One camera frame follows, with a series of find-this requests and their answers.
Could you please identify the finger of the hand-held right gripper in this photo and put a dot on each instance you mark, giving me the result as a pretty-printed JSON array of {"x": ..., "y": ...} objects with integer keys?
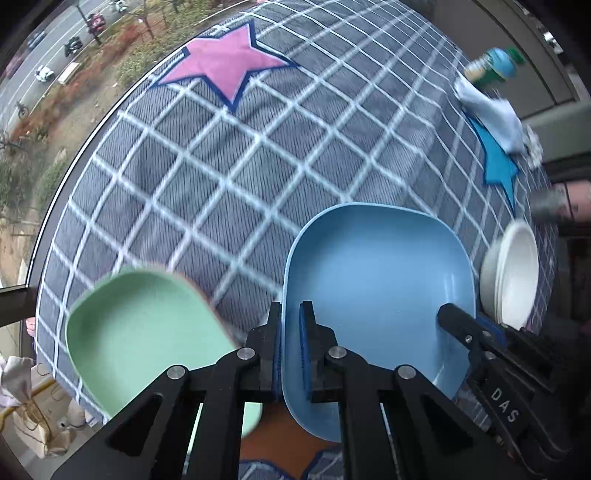
[
  {"x": 457, "y": 321},
  {"x": 496, "y": 332}
]

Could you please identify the pink grey metal cylinder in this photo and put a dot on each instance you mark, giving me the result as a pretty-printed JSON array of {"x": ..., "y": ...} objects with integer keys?
[{"x": 554, "y": 203}]

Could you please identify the beige fabric bag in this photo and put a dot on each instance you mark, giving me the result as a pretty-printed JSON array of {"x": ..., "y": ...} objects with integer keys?
[{"x": 32, "y": 429}]

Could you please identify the grey plaid star tablecloth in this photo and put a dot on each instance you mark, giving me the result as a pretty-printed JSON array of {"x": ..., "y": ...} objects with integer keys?
[{"x": 231, "y": 161}]

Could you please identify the red car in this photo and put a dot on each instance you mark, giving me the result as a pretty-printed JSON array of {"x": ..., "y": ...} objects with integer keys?
[{"x": 94, "y": 22}]

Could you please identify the white paper bowl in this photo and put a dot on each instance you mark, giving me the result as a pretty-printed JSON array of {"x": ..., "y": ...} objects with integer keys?
[
  {"x": 498, "y": 300},
  {"x": 487, "y": 281},
  {"x": 519, "y": 272}
]

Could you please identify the white roadside box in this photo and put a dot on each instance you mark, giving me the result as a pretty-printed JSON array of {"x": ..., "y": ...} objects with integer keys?
[{"x": 69, "y": 73}]

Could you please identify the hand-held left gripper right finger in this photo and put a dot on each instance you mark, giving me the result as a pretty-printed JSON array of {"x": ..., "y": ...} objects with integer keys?
[{"x": 304, "y": 355}]

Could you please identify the green plastic plate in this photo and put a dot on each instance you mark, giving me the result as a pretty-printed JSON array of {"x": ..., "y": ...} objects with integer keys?
[{"x": 138, "y": 323}]

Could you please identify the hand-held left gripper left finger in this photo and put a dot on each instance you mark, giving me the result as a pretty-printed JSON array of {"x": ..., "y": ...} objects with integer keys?
[{"x": 277, "y": 374}]

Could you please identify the blue plastic plate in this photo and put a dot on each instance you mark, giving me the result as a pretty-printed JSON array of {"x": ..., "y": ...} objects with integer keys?
[{"x": 378, "y": 286}]

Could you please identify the white pink cloth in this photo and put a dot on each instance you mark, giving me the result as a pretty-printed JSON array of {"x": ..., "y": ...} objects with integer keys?
[{"x": 16, "y": 374}]

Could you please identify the light blue towel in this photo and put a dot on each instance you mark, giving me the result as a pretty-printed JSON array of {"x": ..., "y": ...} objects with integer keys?
[{"x": 498, "y": 117}]

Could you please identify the green capped bottle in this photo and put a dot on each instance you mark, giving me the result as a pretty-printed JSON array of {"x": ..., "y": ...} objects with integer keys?
[{"x": 496, "y": 64}]

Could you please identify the black car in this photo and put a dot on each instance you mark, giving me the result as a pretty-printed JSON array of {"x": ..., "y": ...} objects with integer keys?
[{"x": 73, "y": 46}]

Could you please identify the white car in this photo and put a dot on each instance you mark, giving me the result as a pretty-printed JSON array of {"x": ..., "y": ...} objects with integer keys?
[
  {"x": 119, "y": 5},
  {"x": 44, "y": 74}
]

